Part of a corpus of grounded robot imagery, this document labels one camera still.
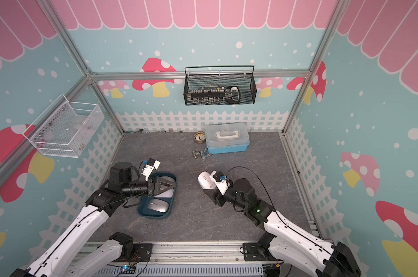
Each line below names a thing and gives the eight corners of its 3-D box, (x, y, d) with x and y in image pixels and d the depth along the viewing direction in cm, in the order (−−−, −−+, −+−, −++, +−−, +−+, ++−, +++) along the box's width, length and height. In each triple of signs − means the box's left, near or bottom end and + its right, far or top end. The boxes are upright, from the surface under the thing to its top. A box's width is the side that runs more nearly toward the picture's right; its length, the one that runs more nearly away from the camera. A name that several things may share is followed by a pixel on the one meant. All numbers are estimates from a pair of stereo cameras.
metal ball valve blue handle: (193, 160, 108) (193, 158, 106) (192, 153, 111) (191, 151, 109) (211, 156, 110) (211, 154, 108) (209, 150, 113) (208, 147, 111)
